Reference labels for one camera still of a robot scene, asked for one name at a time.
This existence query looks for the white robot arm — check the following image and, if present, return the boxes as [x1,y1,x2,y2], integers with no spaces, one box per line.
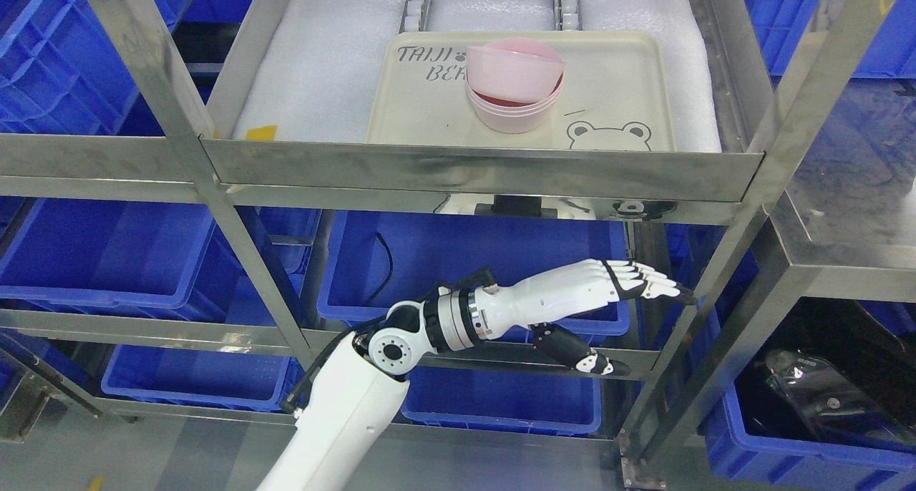
[258,334,409,490]

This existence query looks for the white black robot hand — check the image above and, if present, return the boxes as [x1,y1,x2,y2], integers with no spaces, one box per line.
[467,258,697,376]

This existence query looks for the pink ikea bowl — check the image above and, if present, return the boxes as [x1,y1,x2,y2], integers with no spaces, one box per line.
[467,37,565,104]

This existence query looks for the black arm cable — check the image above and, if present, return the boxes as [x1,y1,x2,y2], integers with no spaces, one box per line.
[279,268,496,414]

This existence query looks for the stacked pink bowls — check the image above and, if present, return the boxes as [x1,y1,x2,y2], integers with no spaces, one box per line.
[464,77,564,135]

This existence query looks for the cream bear tray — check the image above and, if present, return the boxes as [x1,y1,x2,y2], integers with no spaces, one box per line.
[366,31,676,152]

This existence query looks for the steel rack frame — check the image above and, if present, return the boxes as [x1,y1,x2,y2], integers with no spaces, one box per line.
[2,0,897,467]

